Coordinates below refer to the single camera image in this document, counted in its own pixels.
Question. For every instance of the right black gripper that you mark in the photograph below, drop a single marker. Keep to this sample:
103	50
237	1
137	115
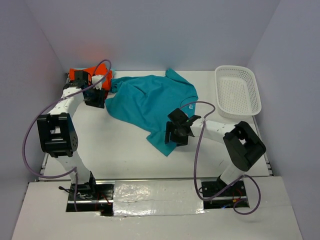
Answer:
171	126

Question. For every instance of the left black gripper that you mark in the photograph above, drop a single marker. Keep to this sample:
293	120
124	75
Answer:
99	101

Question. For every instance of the orange t shirt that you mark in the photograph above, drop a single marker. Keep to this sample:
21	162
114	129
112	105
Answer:
85	74

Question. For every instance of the dark teal t shirt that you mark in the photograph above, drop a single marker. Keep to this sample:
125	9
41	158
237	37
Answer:
146	101

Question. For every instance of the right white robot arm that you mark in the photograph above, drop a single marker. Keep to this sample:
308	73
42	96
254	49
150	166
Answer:
243	145

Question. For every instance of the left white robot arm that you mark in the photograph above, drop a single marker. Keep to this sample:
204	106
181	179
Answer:
57	133

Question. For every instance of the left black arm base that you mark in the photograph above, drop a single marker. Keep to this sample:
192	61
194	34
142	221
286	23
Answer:
91	197

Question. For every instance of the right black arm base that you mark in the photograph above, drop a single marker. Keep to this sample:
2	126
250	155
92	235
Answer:
225	200

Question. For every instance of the shiny taped white panel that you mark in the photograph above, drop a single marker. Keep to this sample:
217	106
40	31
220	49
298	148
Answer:
156	198

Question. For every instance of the white laundry basket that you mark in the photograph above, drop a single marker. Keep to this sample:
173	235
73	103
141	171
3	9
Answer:
237	92

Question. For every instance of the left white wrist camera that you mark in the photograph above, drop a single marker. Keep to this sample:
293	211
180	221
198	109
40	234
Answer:
98	81

